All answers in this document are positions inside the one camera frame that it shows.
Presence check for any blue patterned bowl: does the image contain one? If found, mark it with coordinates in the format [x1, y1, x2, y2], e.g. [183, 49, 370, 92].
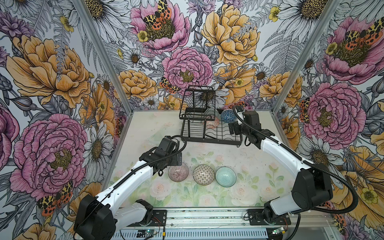
[221, 109, 237, 124]

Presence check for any pink patterned bowl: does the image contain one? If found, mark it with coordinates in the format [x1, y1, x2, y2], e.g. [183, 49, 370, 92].
[168, 163, 190, 183]

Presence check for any green patterned bowl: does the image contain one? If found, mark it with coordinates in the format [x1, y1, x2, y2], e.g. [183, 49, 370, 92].
[204, 108, 221, 121]

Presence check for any brown patterned bowl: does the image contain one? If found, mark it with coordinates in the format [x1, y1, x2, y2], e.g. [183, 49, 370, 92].
[193, 165, 215, 186]

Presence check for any mint green striped bowl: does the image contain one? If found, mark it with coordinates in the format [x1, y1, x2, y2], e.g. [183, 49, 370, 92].
[215, 167, 237, 188]

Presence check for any orange red patterned bowl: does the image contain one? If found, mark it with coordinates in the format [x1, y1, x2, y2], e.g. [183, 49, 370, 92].
[206, 117, 220, 129]

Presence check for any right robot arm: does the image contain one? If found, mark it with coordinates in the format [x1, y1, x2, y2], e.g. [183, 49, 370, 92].
[230, 106, 359, 224]

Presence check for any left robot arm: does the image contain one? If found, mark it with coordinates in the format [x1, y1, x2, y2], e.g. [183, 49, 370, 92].
[73, 135, 187, 240]

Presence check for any black wire dish rack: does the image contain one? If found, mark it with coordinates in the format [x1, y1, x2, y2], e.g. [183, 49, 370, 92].
[179, 86, 243, 147]

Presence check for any aluminium front rail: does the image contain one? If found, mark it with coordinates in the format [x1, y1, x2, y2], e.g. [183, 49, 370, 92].
[79, 206, 335, 230]

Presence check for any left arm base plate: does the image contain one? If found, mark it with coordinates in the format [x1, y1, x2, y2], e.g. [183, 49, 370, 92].
[128, 210, 168, 227]

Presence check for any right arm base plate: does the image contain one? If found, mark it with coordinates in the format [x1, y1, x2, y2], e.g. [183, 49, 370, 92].
[244, 209, 292, 226]

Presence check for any white vented cable duct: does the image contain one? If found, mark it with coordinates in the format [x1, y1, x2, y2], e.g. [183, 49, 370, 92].
[112, 228, 269, 240]

